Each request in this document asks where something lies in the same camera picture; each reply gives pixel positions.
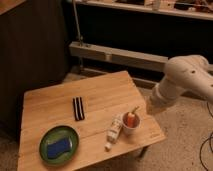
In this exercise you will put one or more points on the white ceramic cup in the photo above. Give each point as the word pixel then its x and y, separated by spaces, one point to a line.
pixel 127 130

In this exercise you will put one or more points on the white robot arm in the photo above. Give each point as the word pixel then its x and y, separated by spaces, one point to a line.
pixel 186 81

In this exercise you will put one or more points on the wooden table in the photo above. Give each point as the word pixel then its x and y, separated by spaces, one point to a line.
pixel 103 97

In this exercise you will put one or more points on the long grey case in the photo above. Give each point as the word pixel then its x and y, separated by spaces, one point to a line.
pixel 120 56

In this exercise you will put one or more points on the black striped rectangular object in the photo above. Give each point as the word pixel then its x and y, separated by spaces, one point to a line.
pixel 78 109

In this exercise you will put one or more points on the orange carrot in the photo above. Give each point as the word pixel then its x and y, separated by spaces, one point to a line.
pixel 132 118

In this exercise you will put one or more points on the white tube bottle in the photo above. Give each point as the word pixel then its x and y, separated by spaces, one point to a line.
pixel 113 132

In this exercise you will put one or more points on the green plate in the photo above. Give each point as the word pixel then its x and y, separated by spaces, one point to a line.
pixel 53 135

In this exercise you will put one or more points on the blue sponge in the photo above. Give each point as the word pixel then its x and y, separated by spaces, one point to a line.
pixel 59 147

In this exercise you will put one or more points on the metal pole stand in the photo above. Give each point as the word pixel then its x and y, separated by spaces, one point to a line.
pixel 79 37

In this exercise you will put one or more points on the cluttered top shelf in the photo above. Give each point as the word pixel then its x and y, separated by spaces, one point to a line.
pixel 147 9

